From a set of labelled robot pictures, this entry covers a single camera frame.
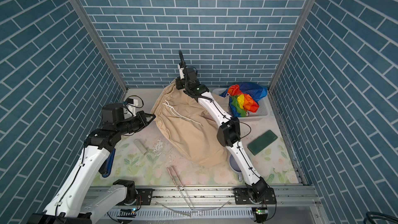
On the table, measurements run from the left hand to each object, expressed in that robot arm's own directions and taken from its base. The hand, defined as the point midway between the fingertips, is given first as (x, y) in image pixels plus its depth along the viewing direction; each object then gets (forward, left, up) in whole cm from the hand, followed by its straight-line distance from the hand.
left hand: (156, 115), depth 72 cm
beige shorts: (+4, -12, -17) cm, 21 cm away
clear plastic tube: (-6, +12, -25) cm, 29 cm away
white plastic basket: (+17, -61, -19) cm, 66 cm away
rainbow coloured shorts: (+19, -47, -9) cm, 52 cm away
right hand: (+30, -6, -1) cm, 30 cm away
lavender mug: (-20, -36, -11) cm, 43 cm away
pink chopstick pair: (-28, -12, -29) cm, 42 cm away
